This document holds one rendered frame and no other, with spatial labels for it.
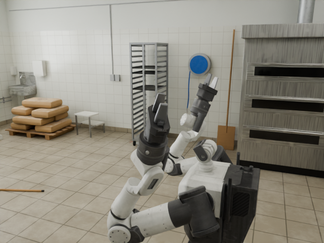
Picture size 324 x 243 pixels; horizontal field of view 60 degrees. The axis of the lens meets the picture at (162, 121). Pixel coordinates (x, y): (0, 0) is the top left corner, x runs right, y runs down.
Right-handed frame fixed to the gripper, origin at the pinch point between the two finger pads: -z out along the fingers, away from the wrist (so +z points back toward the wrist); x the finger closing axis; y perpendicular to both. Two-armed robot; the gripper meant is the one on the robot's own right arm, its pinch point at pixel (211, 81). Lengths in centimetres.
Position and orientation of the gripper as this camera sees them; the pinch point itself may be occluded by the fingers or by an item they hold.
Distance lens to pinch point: 145.1
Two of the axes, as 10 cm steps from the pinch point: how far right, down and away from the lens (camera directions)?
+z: -3.8, 9.2, 0.9
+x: -7.0, -2.2, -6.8
